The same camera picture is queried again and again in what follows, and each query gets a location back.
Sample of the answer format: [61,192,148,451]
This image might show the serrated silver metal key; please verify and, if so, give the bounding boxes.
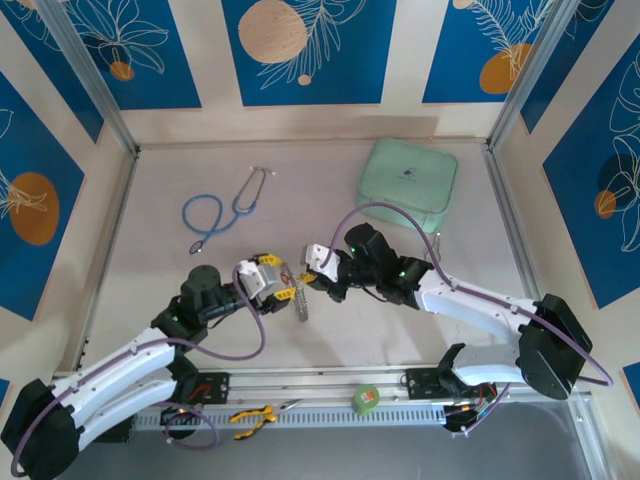
[292,272,311,324]

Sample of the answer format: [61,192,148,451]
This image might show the blue stethoscope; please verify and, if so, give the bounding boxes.
[180,166,278,254]

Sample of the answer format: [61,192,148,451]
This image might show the mint green zip case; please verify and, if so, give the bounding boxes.
[353,137,460,234]

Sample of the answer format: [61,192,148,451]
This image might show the yellow black pliers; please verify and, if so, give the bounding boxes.
[229,398,304,441]

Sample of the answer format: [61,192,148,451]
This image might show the green tape roll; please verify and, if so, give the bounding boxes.
[351,383,382,415]

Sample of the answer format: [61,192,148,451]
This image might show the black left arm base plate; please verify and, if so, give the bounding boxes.
[189,370,232,405]

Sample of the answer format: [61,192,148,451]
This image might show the aluminium mounting rail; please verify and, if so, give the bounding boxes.
[49,366,594,407]

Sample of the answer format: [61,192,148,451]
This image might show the aluminium side rail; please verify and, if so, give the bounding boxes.
[483,142,546,306]
[74,147,141,374]

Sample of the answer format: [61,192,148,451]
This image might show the white slotted cable duct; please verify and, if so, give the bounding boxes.
[132,402,451,431]

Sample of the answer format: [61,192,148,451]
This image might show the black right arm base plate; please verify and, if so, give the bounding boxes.
[403,367,441,400]

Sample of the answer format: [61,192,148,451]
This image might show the aluminium frame post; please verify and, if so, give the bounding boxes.
[34,0,141,157]
[487,0,586,154]
[567,397,619,480]

